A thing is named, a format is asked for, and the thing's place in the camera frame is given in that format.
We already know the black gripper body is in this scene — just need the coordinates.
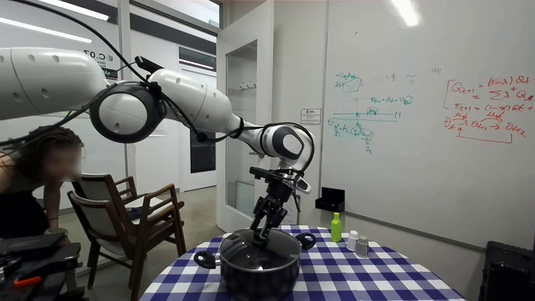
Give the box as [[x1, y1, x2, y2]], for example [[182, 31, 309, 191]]
[[257, 176, 297, 218]]

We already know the glass lid with black knob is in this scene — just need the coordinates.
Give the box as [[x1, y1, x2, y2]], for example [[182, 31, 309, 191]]
[[220, 226, 302, 270]]

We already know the black cooking pot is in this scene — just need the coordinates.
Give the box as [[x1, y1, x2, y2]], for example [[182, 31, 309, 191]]
[[192, 226, 317, 301]]

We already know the small black floor box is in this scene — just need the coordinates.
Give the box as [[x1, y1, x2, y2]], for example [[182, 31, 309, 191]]
[[314, 186, 346, 215]]

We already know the green plastic bottle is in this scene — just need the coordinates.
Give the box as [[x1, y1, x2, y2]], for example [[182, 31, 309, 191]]
[[329, 211, 344, 245]]

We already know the grey shaker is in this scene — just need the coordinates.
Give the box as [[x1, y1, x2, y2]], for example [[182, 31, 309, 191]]
[[356, 236, 371, 258]]

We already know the blue white checkered tablecloth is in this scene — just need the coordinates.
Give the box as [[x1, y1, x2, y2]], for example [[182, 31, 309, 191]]
[[138, 225, 466, 301]]

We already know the brown wooden armchair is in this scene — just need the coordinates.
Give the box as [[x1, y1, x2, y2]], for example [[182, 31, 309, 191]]
[[65, 183, 188, 301], [65, 173, 140, 225]]

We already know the whiteboard with writing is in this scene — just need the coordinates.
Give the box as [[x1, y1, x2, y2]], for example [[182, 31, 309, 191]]
[[322, 0, 535, 253]]

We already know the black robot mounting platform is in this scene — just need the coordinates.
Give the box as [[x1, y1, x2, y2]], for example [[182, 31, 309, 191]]
[[0, 233, 86, 301]]

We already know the seated person in white shirt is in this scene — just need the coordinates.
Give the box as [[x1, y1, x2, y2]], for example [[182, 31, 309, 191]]
[[0, 126, 85, 240]]

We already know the black suitcase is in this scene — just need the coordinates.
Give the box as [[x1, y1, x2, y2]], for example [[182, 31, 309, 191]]
[[476, 240, 535, 301]]

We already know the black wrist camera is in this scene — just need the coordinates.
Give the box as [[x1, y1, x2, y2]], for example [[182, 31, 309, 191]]
[[247, 166, 282, 185]]

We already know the small paper wall sign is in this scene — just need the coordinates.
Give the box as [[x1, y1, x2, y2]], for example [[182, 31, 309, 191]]
[[299, 108, 322, 128]]

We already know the orange handled black clamp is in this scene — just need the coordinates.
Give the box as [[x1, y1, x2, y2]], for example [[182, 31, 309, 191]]
[[0, 273, 45, 293]]

